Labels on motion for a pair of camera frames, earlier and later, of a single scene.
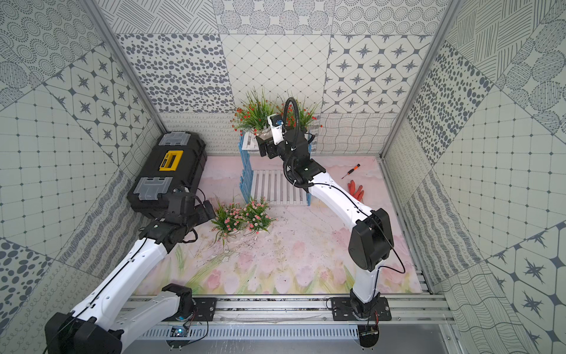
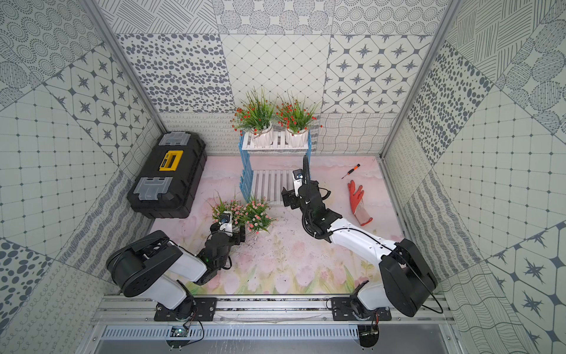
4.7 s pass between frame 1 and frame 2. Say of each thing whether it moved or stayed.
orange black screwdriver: stayed
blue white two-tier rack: stayed
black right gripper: moved
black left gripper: moved
